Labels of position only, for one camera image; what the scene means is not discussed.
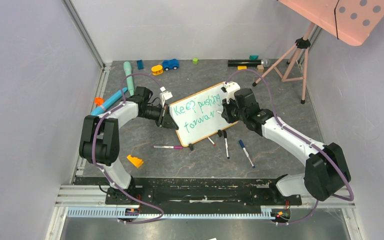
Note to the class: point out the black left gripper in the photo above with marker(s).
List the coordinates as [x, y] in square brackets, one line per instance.
[165, 120]

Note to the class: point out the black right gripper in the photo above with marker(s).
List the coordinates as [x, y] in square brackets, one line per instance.
[229, 112]

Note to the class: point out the white board orange frame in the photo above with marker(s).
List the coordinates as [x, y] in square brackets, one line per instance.
[197, 117]

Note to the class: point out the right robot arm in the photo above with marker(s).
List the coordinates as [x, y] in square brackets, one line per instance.
[326, 171]

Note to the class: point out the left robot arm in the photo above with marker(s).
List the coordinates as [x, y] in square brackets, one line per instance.
[100, 136]

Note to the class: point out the black capped marker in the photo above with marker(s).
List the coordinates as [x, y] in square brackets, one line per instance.
[225, 136]

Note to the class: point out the purple capped marker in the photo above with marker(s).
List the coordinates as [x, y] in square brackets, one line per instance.
[177, 147]

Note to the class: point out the blue capped marker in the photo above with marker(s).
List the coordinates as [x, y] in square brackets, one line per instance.
[242, 145]

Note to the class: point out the red capped marker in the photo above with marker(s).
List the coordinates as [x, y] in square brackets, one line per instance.
[212, 142]

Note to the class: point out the black cylinder tube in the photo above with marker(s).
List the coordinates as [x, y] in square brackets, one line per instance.
[244, 62]

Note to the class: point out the yellow toy wedge block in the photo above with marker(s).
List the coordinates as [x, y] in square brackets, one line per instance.
[137, 162]

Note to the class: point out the tan wooden cube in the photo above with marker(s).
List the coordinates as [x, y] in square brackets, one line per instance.
[260, 68]

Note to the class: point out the yellow oval toy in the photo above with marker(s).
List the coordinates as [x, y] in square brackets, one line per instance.
[157, 69]

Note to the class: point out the teal small block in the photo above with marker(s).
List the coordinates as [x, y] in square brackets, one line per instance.
[253, 57]

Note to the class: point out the blue toy car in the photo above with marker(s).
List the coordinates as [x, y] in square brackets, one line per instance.
[172, 64]

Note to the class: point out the clear small ball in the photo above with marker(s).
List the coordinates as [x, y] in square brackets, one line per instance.
[266, 62]

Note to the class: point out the lime green cube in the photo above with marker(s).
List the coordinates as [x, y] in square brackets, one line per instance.
[195, 61]

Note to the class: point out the dark blue small brick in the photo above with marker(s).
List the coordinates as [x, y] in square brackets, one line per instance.
[140, 64]

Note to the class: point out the light blue toy pen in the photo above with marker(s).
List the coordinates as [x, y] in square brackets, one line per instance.
[108, 103]

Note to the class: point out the mint green toy pen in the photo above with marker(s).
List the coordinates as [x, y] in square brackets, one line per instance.
[127, 67]

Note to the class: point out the orange small toy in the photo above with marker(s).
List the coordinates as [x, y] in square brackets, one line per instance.
[99, 101]

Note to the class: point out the pink tripod stand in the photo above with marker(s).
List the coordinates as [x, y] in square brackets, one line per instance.
[301, 45]

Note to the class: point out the pink perforated panel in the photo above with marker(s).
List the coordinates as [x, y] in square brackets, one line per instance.
[350, 21]

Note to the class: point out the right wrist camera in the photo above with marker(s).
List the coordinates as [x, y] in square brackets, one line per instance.
[229, 88]

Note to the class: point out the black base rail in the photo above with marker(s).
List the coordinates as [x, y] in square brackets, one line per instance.
[159, 195]

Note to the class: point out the white cable duct strip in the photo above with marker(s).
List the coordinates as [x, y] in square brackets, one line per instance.
[125, 213]

